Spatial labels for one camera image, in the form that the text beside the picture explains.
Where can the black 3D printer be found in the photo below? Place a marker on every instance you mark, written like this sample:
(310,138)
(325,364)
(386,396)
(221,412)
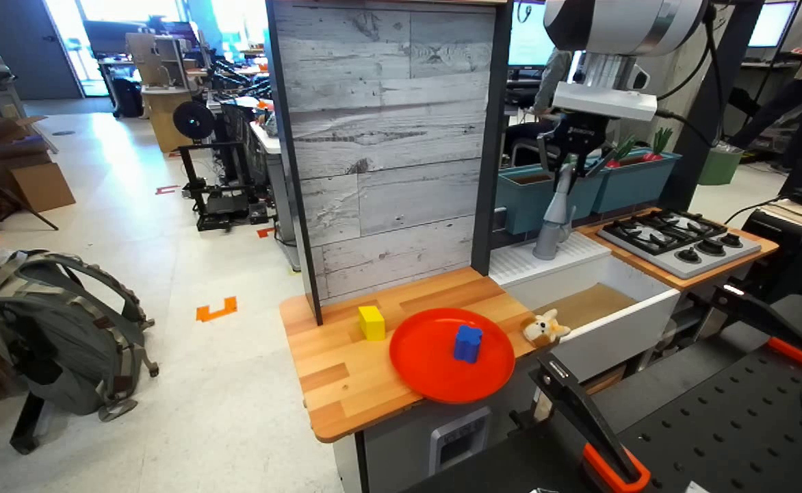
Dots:
(222,174)

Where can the white toy kitchen sink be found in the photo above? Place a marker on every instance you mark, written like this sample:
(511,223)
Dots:
(600,318)

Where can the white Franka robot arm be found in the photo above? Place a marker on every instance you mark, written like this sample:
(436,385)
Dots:
(627,22)

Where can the grey wood backsplash panel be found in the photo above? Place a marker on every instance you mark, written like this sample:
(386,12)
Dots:
(386,145)

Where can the grey kitchen base cabinet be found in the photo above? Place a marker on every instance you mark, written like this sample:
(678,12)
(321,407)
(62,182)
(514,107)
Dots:
(400,447)

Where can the black frame post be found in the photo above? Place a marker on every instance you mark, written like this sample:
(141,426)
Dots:
(292,166)
(495,138)

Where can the teal planter box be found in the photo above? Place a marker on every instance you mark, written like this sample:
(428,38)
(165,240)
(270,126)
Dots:
(525,201)
(636,182)

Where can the red toy radish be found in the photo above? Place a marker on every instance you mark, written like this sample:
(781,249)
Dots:
(664,141)

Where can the large flat cardboard box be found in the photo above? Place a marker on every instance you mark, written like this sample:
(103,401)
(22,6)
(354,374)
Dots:
(33,182)

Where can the small cream plush toy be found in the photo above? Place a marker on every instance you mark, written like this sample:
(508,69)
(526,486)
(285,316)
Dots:
(544,326)

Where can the red plastic plate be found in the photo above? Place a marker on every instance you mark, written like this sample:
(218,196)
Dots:
(432,360)

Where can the grey backpack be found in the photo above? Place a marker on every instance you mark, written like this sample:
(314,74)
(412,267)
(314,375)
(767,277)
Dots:
(54,337)

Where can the grey tap faucet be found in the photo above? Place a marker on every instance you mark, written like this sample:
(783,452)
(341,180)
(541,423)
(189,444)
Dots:
(555,219)

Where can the computer monitor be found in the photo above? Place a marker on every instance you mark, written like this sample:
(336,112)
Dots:
(530,30)
(774,22)

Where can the wooden stove countertop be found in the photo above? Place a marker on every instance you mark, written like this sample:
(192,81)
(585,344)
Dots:
(756,248)

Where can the orange floor tape marker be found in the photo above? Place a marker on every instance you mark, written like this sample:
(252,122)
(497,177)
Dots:
(218,310)

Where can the wooden butcher block countertop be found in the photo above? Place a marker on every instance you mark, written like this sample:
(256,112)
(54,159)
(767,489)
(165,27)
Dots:
(345,364)

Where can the grey toy stove top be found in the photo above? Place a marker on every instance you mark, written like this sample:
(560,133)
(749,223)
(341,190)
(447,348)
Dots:
(678,241)

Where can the blue cube block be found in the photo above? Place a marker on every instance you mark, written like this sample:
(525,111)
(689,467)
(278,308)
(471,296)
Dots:
(467,344)

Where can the green bin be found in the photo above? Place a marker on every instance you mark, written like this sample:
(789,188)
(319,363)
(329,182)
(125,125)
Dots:
(718,166)

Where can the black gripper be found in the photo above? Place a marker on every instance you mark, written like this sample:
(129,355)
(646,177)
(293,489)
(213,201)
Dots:
(578,133)

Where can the yellow cube block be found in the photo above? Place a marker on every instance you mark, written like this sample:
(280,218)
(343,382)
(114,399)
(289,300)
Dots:
(370,322)

